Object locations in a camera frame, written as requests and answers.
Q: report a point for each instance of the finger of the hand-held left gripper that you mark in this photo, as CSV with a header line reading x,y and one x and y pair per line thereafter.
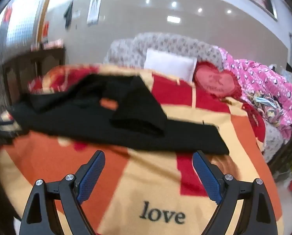
x,y
1,132

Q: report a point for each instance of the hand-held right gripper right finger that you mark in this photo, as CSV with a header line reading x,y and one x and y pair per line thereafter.
x,y
206,176

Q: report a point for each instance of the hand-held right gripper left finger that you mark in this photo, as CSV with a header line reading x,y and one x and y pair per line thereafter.
x,y
92,176

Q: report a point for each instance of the black pants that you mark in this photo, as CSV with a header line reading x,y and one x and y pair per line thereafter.
x,y
87,117

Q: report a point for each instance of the red orange cream printed blanket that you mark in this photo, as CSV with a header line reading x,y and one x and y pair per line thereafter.
x,y
148,176

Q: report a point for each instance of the red embroidered cloth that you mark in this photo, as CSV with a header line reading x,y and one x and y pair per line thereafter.
x,y
254,122

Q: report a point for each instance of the dark wooden furniture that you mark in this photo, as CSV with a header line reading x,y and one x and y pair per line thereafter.
x,y
286,151

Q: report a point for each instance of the dark wooden cabinet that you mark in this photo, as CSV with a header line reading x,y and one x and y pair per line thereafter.
x,y
45,60

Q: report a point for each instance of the multicolour crumpled cloth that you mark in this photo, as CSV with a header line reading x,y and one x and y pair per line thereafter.
x,y
263,105

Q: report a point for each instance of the red heart-shaped cushion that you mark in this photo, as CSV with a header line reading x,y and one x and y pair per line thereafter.
x,y
214,80

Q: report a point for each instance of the red paper sticker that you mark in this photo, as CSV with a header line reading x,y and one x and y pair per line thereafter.
x,y
8,13
46,31

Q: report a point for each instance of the pink printed quilt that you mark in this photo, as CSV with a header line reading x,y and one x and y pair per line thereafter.
x,y
258,76

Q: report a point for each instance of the white pillow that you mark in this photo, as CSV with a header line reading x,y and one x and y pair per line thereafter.
x,y
170,64

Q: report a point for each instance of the window with wooden frame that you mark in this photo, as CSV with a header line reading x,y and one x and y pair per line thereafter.
x,y
21,29

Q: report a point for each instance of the dark wall-mounted holder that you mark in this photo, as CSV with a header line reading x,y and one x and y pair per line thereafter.
x,y
68,14

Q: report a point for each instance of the white wall calendar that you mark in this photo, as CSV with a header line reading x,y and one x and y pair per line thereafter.
x,y
94,8

